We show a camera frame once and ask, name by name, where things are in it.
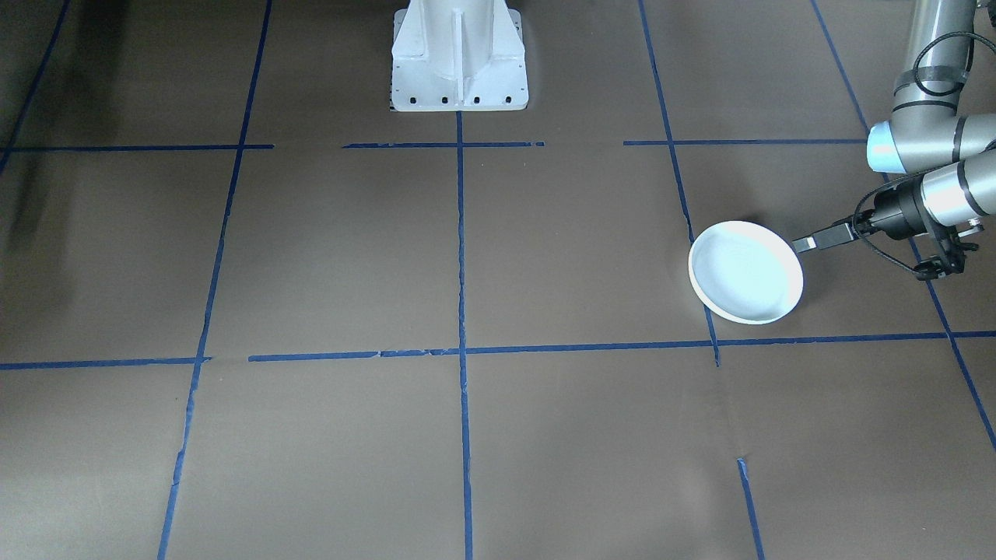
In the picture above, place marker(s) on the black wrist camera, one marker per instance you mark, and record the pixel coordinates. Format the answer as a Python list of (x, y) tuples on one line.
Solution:
[(945, 260)]

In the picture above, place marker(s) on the white post with base plate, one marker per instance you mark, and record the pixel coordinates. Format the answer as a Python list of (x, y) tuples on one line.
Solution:
[(459, 78)]

